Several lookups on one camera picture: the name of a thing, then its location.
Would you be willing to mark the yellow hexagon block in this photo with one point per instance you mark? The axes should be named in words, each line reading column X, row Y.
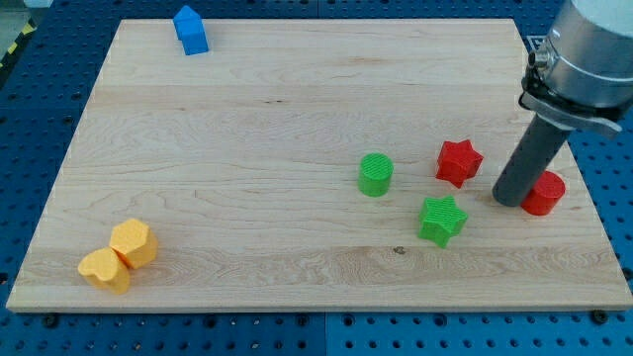
column 134, row 242

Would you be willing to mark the green star block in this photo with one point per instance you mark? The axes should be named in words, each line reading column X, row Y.
column 440, row 220

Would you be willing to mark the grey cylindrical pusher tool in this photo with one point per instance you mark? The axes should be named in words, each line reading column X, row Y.
column 538, row 146

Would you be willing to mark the yellow heart block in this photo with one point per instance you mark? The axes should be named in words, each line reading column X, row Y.
column 103, row 269

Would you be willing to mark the blue house-shaped block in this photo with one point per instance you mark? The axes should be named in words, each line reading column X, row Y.
column 190, row 31

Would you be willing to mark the light wooden board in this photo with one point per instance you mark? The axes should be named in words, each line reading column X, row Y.
column 244, row 163

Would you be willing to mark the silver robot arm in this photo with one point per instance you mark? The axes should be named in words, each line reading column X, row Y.
column 580, row 77

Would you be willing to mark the red star block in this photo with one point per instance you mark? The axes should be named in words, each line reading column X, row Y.
column 458, row 162

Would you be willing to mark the red cylinder block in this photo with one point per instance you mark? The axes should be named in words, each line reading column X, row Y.
column 544, row 195

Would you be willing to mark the green cylinder block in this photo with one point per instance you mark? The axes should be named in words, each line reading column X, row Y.
column 375, row 173

